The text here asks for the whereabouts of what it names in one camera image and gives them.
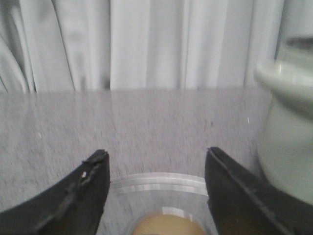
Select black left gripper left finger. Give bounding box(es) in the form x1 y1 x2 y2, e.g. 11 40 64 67
0 150 110 235

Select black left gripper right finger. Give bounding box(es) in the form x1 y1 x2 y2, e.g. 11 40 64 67
205 147 313 235

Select pale green electric cooking pot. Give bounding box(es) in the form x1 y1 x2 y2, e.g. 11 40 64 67
254 36 313 203

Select white curtain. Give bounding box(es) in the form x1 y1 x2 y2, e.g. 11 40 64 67
0 0 313 93

